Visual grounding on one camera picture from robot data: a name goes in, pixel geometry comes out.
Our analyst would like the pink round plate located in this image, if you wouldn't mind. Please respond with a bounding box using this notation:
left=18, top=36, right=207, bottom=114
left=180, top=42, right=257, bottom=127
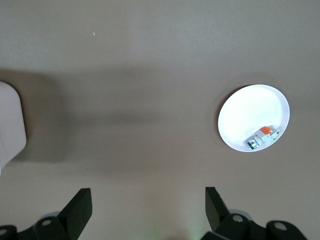
left=217, top=84, right=291, bottom=152

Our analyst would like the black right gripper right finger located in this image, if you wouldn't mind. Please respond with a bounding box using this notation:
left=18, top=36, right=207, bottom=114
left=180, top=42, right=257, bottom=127
left=201, top=186, right=307, bottom=240

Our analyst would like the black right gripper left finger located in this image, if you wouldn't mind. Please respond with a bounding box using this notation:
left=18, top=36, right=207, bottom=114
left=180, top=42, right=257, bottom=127
left=0, top=188, right=93, bottom=240

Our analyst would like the white switch with silver cap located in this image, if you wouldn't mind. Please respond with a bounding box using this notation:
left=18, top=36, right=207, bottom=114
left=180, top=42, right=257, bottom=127
left=246, top=126, right=282, bottom=151

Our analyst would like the white lidded storage box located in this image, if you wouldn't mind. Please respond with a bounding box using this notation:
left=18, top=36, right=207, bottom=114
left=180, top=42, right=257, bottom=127
left=0, top=80, right=28, bottom=176

